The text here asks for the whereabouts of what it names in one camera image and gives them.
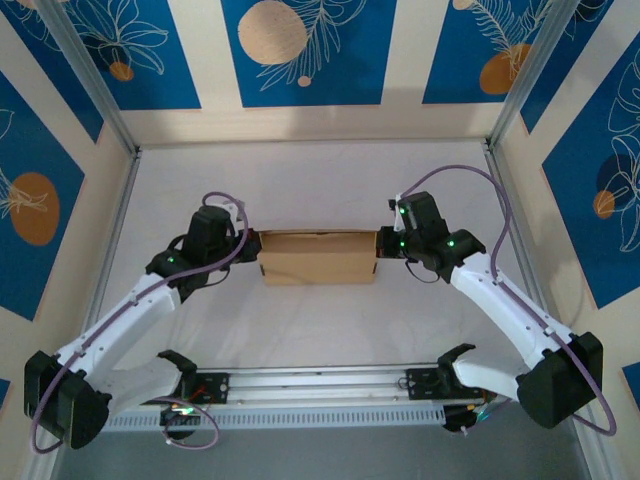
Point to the aluminium frame post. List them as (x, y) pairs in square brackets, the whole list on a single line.
[(527, 75), (91, 75)]

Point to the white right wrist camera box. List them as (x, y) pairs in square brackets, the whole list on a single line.
[(396, 215)]

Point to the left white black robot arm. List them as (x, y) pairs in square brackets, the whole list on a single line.
[(125, 320)]

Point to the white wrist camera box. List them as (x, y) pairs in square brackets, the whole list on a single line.
[(396, 215), (229, 205)]

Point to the aluminium table side rail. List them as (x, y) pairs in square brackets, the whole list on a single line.
[(521, 250), (116, 220)]

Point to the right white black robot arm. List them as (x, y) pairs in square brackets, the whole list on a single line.
[(505, 310)]

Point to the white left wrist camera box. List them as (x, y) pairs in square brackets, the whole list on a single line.
[(229, 205)]

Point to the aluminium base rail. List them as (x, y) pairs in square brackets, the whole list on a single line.
[(320, 385)]

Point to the brown cardboard paper box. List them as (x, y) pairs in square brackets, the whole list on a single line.
[(317, 260)]

